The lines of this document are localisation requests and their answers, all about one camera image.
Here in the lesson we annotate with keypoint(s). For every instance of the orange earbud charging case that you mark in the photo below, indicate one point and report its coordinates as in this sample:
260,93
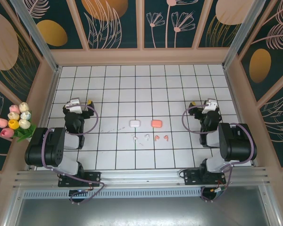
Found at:
156,123

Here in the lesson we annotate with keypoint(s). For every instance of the white earbud charging case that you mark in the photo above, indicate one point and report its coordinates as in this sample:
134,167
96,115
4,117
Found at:
135,123

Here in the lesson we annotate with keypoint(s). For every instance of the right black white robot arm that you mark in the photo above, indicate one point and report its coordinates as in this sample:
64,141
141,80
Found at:
238,146

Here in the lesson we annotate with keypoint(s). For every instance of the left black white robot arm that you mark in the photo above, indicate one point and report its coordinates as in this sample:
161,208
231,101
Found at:
42,150

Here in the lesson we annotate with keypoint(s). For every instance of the white ribbed vase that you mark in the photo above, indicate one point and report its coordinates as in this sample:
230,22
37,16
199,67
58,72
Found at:
29,140

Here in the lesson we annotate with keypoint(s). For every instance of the artificial tulip bouquet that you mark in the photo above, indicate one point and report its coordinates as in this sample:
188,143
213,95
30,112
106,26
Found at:
16,120

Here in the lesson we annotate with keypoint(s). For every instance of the grey metal panel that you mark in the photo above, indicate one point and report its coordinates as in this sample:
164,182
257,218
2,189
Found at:
143,212

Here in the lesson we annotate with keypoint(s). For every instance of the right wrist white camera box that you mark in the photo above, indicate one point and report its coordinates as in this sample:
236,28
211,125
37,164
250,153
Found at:
208,107

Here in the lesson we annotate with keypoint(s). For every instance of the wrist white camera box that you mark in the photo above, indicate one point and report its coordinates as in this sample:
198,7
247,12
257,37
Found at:
74,106
208,107

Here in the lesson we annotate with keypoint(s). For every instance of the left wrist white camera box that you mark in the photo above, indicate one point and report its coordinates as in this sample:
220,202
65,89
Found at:
74,106

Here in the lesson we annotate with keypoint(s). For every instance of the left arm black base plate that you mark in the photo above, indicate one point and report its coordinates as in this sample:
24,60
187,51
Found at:
94,179

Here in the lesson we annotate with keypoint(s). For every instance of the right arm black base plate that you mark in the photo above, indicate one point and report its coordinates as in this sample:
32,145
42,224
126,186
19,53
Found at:
191,177

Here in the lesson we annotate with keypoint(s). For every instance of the aluminium frame post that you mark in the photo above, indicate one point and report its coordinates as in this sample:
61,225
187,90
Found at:
36,35
240,35

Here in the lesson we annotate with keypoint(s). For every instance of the aluminium mounting rail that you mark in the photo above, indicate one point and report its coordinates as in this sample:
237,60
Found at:
143,179

